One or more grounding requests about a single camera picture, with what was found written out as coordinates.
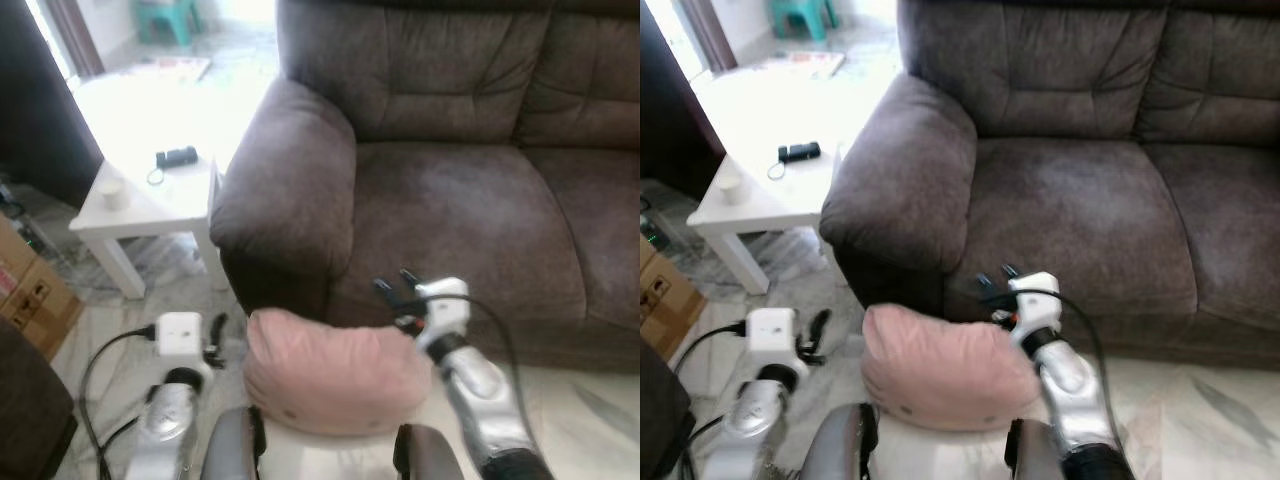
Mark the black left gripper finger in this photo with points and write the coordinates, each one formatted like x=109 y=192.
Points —
x=821 y=326
x=220 y=328

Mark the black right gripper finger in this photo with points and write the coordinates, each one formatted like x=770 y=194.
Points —
x=409 y=279
x=985 y=284
x=1011 y=273
x=385 y=292

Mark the pink pillow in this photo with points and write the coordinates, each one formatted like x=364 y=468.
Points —
x=335 y=375
x=945 y=370

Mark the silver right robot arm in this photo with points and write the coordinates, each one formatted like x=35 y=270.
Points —
x=1075 y=395
x=490 y=400

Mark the teal plastic chair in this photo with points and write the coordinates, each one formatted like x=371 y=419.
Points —
x=803 y=15
x=168 y=18

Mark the dark fabric sofa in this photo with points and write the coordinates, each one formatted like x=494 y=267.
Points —
x=1080 y=190
x=450 y=200

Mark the robot left leg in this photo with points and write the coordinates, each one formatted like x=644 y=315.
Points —
x=232 y=450
x=838 y=450

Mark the robot leg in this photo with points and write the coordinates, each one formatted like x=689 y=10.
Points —
x=838 y=450
x=1035 y=455
x=430 y=458
x=232 y=450

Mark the white side table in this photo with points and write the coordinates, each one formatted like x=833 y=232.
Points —
x=160 y=205
x=780 y=200

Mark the robot right leg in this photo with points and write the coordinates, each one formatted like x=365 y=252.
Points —
x=430 y=458
x=1035 y=455

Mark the brown cardboard box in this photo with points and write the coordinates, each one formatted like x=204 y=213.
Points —
x=35 y=300
x=668 y=300

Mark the white cup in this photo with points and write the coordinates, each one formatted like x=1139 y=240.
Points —
x=116 y=194
x=733 y=189

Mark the dark brown armchair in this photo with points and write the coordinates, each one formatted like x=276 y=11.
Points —
x=30 y=420
x=662 y=430

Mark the patterned floor mat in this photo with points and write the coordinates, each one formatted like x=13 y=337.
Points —
x=175 y=69
x=805 y=65

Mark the dark tall cabinet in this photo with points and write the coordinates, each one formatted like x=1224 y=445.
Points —
x=35 y=100
x=672 y=100

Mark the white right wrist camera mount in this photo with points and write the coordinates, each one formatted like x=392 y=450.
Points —
x=445 y=312
x=1038 y=305

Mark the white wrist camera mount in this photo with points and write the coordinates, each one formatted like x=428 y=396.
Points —
x=772 y=330
x=180 y=335
x=445 y=312
x=1038 y=305

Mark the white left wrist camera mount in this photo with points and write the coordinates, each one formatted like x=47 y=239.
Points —
x=772 y=330
x=180 y=335

